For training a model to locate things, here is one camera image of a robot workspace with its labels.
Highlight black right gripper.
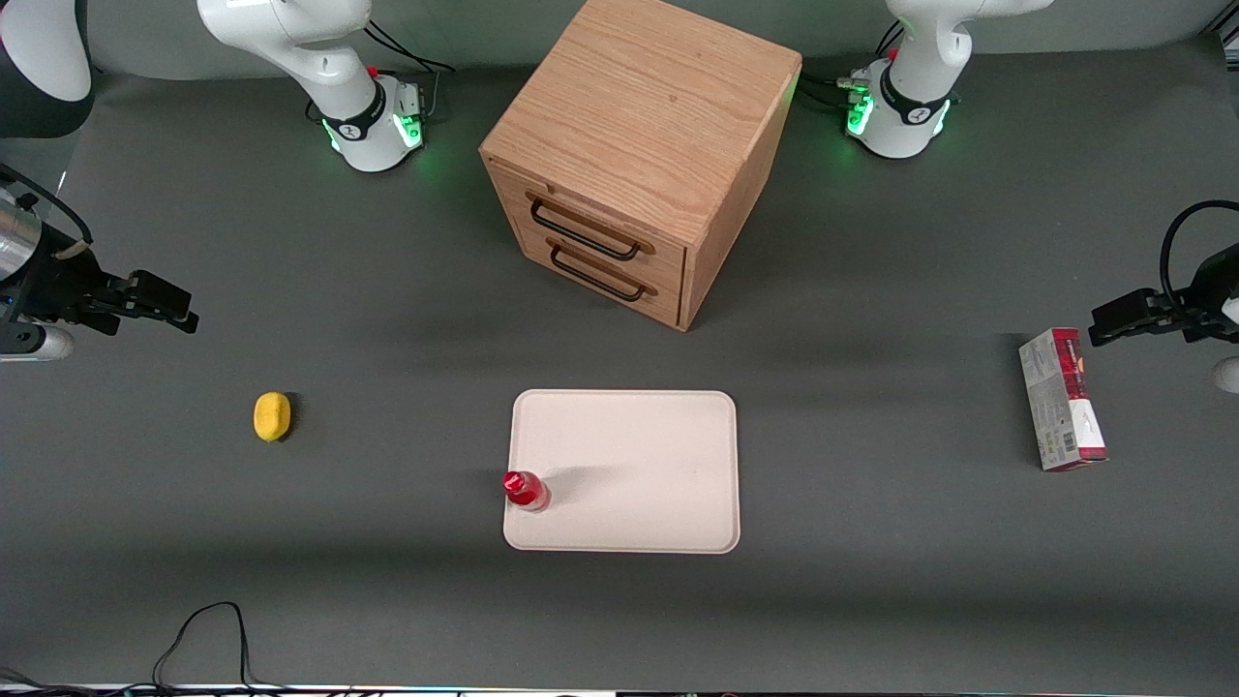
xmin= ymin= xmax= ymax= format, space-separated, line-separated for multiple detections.
xmin=0 ymin=250 xmax=200 ymax=337

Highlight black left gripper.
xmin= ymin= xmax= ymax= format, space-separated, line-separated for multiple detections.
xmin=1089 ymin=242 xmax=1239 ymax=347

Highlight red coke bottle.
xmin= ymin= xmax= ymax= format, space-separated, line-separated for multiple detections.
xmin=502 ymin=470 xmax=552 ymax=512

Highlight cream plastic tray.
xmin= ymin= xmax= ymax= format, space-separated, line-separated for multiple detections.
xmin=503 ymin=389 xmax=741 ymax=555

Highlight red white carton box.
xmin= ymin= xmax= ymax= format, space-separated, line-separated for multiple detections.
xmin=1018 ymin=327 xmax=1109 ymax=473

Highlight yellow lemon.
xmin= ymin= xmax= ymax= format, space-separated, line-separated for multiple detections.
xmin=254 ymin=392 xmax=291 ymax=443

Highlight wooden drawer cabinet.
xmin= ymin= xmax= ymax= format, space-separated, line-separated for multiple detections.
xmin=479 ymin=0 xmax=803 ymax=333

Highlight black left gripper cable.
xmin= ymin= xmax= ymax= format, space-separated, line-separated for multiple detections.
xmin=1160 ymin=200 xmax=1239 ymax=311

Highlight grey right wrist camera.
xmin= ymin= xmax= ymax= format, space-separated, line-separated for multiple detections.
xmin=0 ymin=324 xmax=76 ymax=362

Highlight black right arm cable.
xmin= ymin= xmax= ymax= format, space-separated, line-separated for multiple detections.
xmin=0 ymin=163 xmax=94 ymax=245

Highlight black cable loop on table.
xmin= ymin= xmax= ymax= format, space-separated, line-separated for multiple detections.
xmin=153 ymin=601 xmax=255 ymax=693

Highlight black right base cables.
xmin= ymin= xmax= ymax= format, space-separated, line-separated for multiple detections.
xmin=363 ymin=19 xmax=456 ymax=122

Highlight black base cables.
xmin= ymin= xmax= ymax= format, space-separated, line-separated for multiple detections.
xmin=799 ymin=73 xmax=867 ymax=115
xmin=363 ymin=19 xmax=456 ymax=122

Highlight black left base cables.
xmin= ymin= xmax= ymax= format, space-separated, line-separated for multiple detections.
xmin=799 ymin=73 xmax=867 ymax=115

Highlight black metal drawer handle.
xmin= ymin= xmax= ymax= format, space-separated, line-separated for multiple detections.
xmin=549 ymin=242 xmax=659 ymax=303
xmin=528 ymin=192 xmax=657 ymax=262

